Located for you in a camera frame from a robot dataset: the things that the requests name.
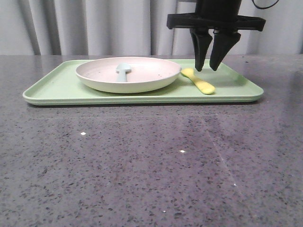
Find black cable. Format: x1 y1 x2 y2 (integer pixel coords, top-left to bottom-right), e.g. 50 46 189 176
250 0 280 10

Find light green rectangular tray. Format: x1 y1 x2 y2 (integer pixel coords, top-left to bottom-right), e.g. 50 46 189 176
23 60 263 105

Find yellow plastic fork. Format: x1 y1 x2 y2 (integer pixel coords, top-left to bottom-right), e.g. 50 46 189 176
181 68 215 95

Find white round plate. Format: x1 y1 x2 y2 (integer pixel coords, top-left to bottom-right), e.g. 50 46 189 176
75 57 181 94

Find light blue plastic spoon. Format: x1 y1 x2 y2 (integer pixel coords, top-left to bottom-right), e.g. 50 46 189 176
116 63 132 82

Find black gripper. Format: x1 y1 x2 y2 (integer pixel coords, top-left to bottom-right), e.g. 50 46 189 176
167 0 266 71

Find grey curtain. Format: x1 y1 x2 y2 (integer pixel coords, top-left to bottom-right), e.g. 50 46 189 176
0 0 303 55

